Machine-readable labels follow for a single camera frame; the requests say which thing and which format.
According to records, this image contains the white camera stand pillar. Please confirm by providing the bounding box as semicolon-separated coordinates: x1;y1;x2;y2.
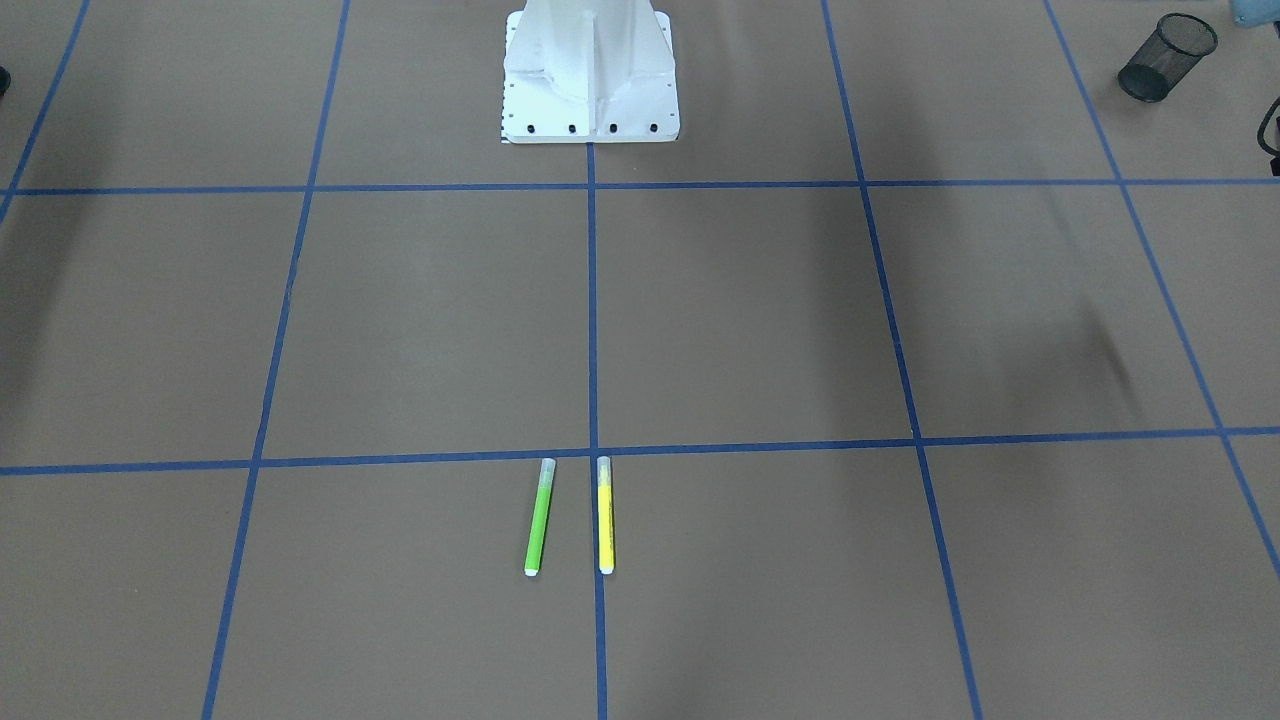
500;1;681;143

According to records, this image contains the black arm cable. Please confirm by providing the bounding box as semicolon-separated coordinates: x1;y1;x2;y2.
1256;97;1280;177

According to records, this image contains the green highlighter pen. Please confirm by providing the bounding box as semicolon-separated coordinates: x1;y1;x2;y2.
524;457;557;578

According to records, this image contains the yellow highlighter pen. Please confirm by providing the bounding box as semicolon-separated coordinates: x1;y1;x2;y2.
596;456;616;577

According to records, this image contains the black mesh pencil cup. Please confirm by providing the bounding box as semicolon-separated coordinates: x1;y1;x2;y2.
1116;13;1219;104

